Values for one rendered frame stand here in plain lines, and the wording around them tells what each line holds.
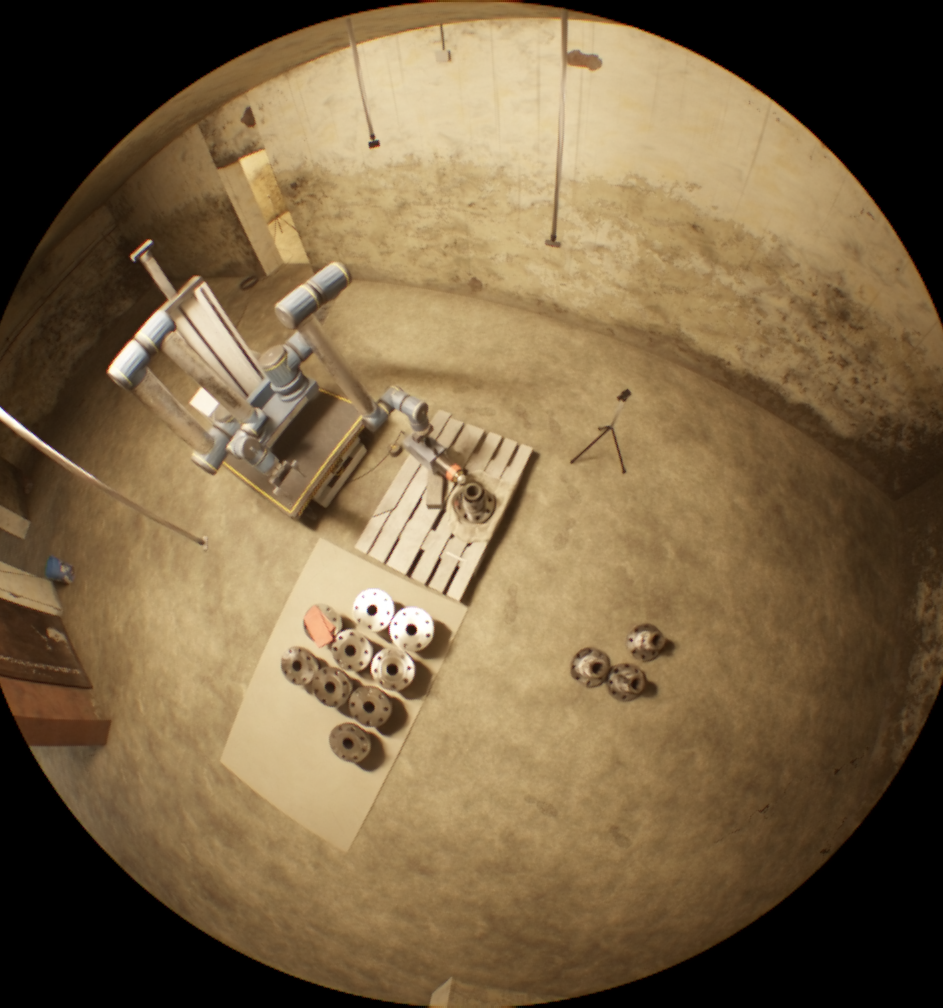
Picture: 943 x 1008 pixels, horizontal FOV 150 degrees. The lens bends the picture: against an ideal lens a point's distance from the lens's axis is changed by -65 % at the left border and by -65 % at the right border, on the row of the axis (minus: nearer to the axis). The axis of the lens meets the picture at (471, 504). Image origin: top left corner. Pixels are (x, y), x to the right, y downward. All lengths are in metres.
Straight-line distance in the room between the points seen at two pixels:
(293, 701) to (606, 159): 4.53
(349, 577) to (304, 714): 1.06
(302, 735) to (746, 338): 4.79
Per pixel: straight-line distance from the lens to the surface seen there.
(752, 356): 3.81
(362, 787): 2.72
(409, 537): 2.40
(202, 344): 2.52
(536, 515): 2.56
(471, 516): 2.33
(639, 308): 3.62
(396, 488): 2.54
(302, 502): 2.55
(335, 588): 2.63
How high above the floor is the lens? 2.37
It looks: 67 degrees down
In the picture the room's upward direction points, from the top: 9 degrees counter-clockwise
